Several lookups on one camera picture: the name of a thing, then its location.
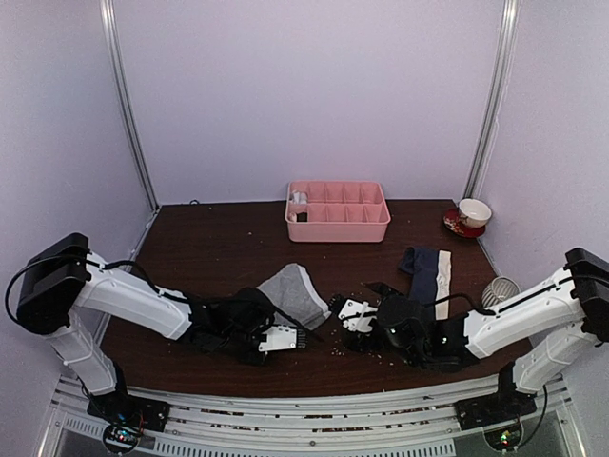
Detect right aluminium corner post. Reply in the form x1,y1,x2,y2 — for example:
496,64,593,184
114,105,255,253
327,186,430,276
462,0,521,198

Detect navy and cream underwear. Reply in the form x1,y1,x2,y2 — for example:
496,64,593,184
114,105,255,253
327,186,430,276
398,247,452,304

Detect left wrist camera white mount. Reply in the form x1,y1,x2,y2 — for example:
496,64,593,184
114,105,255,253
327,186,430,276
258,326,307,353

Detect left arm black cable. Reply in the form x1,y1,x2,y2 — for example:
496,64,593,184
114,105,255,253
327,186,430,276
4,256,267,334

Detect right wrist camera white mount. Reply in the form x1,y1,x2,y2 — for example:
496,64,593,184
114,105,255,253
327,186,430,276
329,294,378,334

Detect round controller board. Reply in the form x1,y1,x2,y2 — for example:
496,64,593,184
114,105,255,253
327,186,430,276
484,425,523,452
102,424,143,454

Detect grey boxer briefs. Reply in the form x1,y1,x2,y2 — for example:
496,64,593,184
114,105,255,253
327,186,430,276
257,263,331,330

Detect aluminium corner post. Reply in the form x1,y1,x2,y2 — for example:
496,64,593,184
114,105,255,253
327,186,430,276
462,0,521,198
99,0,160,212

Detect red patterned saucer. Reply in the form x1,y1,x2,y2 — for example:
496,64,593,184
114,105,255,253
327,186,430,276
442,208,486,239

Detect white rolled item in box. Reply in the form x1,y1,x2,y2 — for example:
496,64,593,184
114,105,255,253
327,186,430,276
289,190,308,205

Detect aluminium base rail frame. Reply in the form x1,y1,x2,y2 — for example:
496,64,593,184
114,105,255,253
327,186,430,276
33,375,591,456

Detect white ceramic bowl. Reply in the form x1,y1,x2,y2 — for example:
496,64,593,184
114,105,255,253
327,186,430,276
458,198,492,229

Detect striped grey white cup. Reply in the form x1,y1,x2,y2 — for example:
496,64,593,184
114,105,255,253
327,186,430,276
481,276,521,308

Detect pink divided organizer box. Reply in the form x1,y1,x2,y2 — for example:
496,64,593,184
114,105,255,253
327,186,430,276
285,180,391,243

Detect left round controller board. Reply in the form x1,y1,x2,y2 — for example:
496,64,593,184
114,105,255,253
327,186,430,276
102,424,143,454

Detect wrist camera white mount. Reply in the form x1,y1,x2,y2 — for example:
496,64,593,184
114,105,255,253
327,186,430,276
258,326,307,353
329,294,378,334

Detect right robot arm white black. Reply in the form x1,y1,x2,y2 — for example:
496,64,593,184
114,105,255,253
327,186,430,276
330,248,608,430

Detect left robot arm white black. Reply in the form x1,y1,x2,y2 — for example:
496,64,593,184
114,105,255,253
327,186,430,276
6,232,330,446

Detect right round controller board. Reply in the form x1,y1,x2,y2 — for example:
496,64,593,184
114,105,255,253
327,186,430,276
484,425,523,452

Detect left aluminium corner post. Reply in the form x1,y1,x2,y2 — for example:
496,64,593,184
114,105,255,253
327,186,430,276
99,0,160,212

